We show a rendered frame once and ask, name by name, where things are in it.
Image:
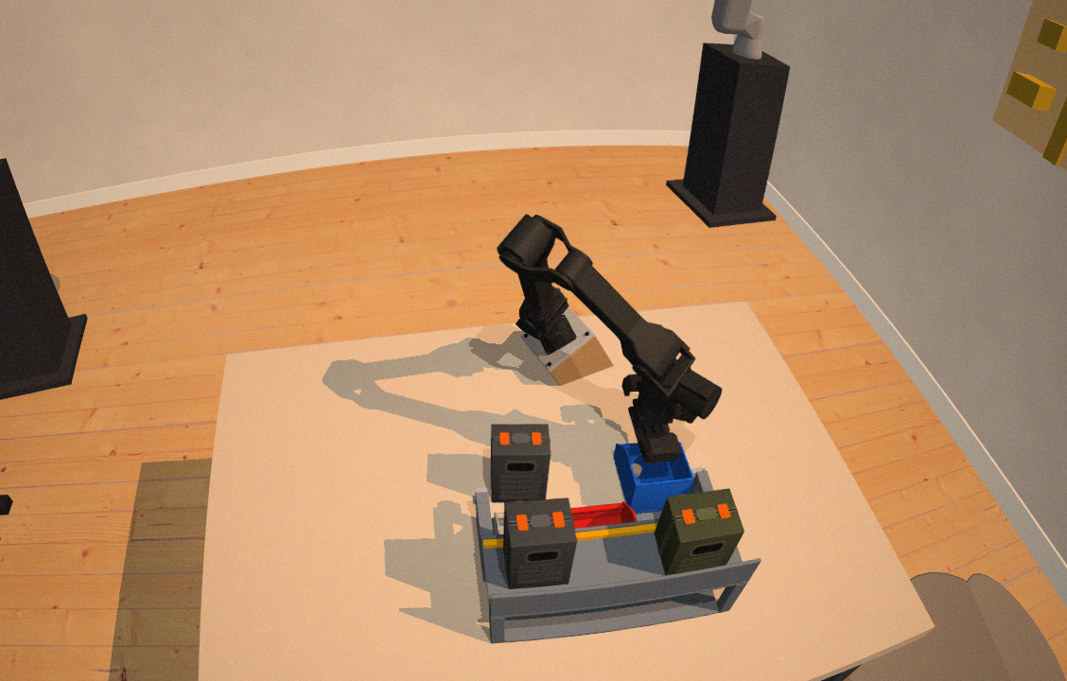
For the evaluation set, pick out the blue bin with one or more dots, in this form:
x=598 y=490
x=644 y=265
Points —
x=649 y=491

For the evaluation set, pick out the yellow flat bar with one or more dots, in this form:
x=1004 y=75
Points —
x=648 y=528

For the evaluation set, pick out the red open bin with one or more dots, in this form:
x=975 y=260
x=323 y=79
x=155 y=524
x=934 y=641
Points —
x=602 y=515

